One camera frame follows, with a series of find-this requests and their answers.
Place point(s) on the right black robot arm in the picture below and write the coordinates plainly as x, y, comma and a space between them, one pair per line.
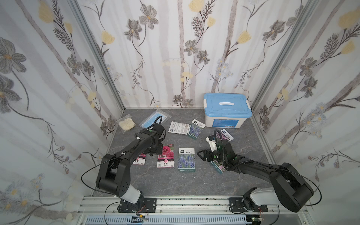
289, 188

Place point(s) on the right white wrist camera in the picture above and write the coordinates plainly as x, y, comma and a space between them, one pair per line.
211, 140

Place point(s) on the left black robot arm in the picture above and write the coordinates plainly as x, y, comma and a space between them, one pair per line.
114, 176

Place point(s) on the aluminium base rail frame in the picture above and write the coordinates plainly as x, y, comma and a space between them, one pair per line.
185, 210

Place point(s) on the white back-side seed packet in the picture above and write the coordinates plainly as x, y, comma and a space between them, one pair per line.
179, 128

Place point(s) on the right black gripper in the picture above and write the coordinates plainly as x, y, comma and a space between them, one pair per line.
210, 155

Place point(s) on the lavender seed packet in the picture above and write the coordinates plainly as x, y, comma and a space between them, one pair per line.
196, 127
186, 162

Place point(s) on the bagged blue face masks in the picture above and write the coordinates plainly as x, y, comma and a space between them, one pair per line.
157, 116

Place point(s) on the blue lidded storage box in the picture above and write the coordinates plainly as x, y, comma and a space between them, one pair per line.
226, 110

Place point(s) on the hollyhock seed packet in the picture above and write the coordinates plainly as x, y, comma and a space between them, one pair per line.
166, 158
140, 160

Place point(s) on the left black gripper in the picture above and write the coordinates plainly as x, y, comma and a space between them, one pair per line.
154, 147

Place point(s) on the pink cosmos seed packet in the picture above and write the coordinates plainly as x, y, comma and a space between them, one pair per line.
218, 167
226, 135

